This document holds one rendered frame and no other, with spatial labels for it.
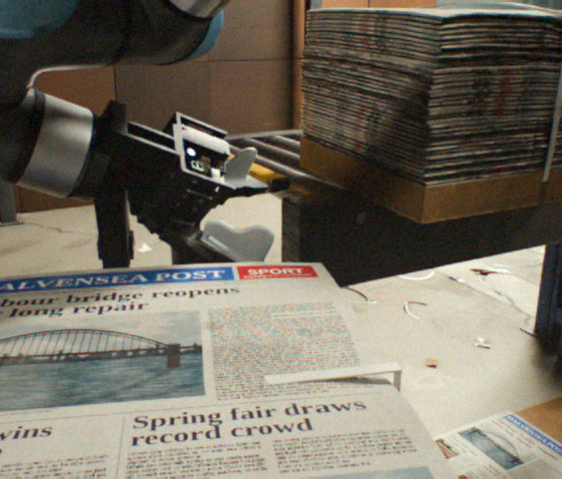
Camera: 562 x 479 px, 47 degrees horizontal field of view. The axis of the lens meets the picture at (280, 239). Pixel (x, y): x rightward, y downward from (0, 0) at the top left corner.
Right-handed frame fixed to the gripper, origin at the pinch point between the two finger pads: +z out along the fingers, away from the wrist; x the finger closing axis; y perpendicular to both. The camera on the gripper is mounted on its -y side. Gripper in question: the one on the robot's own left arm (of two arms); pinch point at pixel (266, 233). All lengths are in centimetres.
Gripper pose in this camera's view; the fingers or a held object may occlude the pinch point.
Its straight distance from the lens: 65.2
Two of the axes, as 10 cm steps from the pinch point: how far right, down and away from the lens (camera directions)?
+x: -1.6, -7.8, 6.0
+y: 5.7, -5.7, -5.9
